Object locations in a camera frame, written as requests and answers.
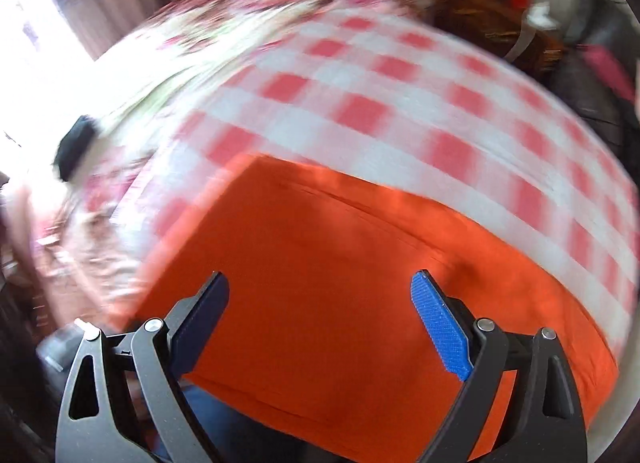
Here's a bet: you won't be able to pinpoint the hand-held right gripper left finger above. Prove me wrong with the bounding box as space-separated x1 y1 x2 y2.
55 271 231 463

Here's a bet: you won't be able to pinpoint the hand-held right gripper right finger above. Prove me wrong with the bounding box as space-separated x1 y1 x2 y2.
410 270 588 463

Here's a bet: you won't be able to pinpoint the orange pants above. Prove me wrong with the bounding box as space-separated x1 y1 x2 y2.
131 152 621 463

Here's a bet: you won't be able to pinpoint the black folded cloth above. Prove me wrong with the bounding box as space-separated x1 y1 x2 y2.
53 114 99 182

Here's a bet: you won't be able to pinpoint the red and white checkered cloth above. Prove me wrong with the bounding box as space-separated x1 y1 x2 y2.
112 0 632 359

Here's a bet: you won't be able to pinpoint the pink floral bed sheet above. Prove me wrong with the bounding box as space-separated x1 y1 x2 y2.
10 0 401 331

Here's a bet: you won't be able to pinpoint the dark leather bag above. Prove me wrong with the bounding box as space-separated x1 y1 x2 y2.
544 0 640 156

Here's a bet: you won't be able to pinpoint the magenta cloth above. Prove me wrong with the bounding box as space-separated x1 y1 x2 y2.
584 44 637 100

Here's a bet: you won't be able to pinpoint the dark wooden nightstand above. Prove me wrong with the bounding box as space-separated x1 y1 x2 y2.
429 0 567 80

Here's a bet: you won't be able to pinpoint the white crumpled paper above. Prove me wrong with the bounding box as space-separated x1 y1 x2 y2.
524 0 558 28

